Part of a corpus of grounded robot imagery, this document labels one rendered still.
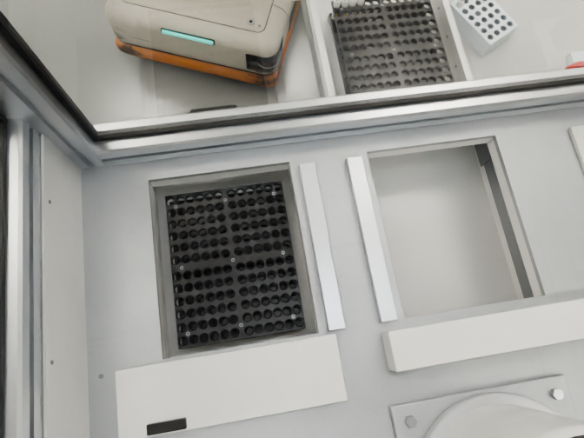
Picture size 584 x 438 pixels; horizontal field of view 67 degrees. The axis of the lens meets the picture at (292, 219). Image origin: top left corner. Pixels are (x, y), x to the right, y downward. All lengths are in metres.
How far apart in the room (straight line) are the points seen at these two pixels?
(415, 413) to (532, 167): 0.39
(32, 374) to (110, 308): 0.14
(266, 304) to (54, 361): 0.29
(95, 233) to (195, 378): 0.24
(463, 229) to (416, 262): 0.10
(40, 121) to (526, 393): 0.66
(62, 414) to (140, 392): 0.09
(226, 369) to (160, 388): 0.08
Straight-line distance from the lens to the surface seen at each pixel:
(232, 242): 0.65
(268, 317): 0.66
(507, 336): 0.62
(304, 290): 0.70
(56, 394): 0.55
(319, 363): 0.58
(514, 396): 0.63
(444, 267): 0.77
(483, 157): 0.82
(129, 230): 0.63
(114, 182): 0.66
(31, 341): 0.52
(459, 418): 0.60
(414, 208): 0.77
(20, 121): 0.57
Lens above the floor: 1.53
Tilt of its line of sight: 74 degrees down
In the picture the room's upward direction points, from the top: 11 degrees clockwise
